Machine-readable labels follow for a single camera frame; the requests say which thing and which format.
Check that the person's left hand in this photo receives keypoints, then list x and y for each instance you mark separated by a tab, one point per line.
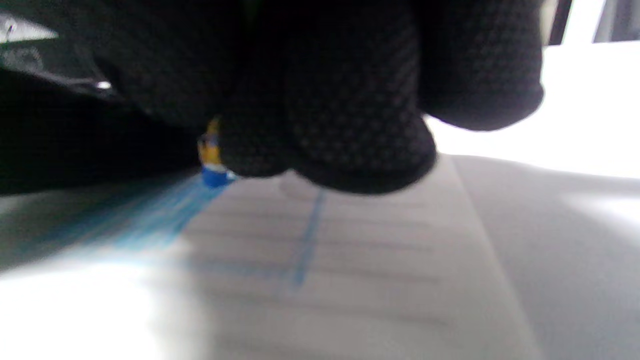
75	150

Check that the person's right hand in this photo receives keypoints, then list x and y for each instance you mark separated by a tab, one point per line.
340	90

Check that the white lined paper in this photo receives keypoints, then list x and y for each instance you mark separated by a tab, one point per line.
375	260

